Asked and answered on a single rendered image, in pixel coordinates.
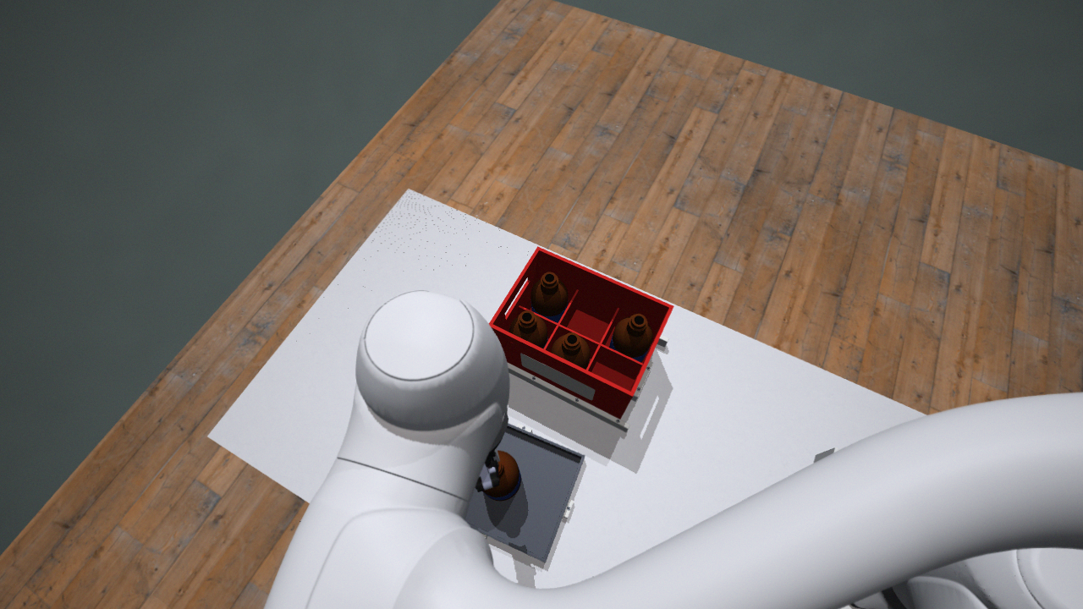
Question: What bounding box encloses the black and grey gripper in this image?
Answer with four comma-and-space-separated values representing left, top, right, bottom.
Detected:
477, 441, 501, 492

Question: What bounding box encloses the brown glass bottle with blue label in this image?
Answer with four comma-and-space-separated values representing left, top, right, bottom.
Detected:
483, 450, 521, 501

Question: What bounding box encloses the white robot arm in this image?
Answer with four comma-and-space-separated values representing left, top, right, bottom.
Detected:
264, 289, 1083, 609

